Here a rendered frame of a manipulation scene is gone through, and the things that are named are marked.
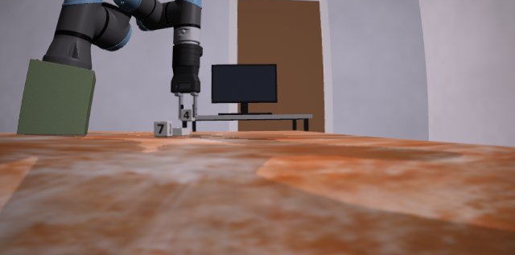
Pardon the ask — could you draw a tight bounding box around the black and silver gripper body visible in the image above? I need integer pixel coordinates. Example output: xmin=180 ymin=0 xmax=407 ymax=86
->
xmin=171 ymin=27 xmax=203 ymax=93

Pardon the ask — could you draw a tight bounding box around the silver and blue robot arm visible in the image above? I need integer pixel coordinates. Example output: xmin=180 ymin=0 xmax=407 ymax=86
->
xmin=42 ymin=0 xmax=202 ymax=70

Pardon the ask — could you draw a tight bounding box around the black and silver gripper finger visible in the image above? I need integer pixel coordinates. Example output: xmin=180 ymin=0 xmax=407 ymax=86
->
xmin=191 ymin=92 xmax=199 ymax=117
xmin=175 ymin=93 xmax=183 ymax=117

